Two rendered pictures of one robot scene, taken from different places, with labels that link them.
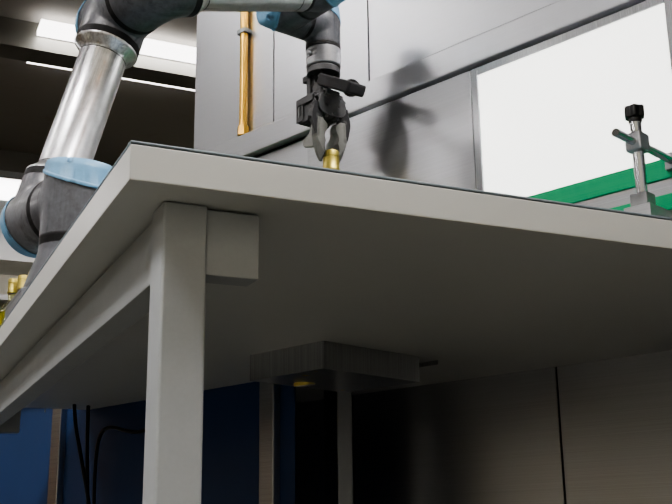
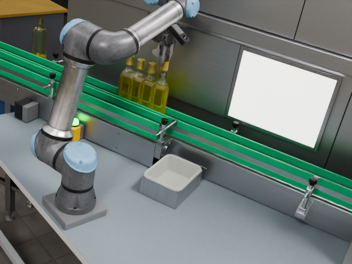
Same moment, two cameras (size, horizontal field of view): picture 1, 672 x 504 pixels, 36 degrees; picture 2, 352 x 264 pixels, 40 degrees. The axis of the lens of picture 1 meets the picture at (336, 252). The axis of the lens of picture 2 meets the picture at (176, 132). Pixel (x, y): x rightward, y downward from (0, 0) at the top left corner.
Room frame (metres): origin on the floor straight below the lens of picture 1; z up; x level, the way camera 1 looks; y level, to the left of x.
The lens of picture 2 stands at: (0.09, 0.63, 1.93)
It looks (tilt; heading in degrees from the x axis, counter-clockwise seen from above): 28 degrees down; 339
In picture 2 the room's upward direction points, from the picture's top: 11 degrees clockwise
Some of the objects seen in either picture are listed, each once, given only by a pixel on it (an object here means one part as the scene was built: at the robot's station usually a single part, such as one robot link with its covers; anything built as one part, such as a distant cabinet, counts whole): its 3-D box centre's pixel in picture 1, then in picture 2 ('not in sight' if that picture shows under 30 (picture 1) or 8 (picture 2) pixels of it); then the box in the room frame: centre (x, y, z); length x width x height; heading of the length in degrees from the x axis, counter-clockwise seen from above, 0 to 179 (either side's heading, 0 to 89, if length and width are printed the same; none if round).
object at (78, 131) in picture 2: not in sight; (73, 131); (2.07, 0.37, 0.79); 0.07 x 0.07 x 0.07; 45
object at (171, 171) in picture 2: not in sight; (172, 179); (1.66, 0.00, 0.80); 0.22 x 0.17 x 0.09; 135
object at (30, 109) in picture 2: not in sight; (26, 110); (2.26, 0.57, 0.79); 0.08 x 0.08 x 0.08; 45
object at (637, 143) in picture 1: (649, 186); (306, 200); (1.36, -0.44, 0.90); 0.17 x 0.05 x 0.23; 135
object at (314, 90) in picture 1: (321, 97); (164, 29); (2.01, 0.03, 1.32); 0.09 x 0.08 x 0.12; 39
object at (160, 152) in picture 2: not in sight; (163, 147); (1.83, 0.00, 0.85); 0.09 x 0.04 x 0.07; 135
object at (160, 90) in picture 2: not in sight; (158, 102); (1.98, 0.01, 0.99); 0.06 x 0.06 x 0.21; 44
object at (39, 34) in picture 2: not in sight; (39, 42); (2.62, 0.50, 1.01); 0.06 x 0.06 x 0.26; 51
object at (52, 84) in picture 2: not in sight; (48, 88); (2.20, 0.48, 0.94); 0.07 x 0.04 x 0.13; 135
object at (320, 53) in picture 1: (322, 61); not in sight; (2.00, 0.02, 1.41); 0.08 x 0.08 x 0.05
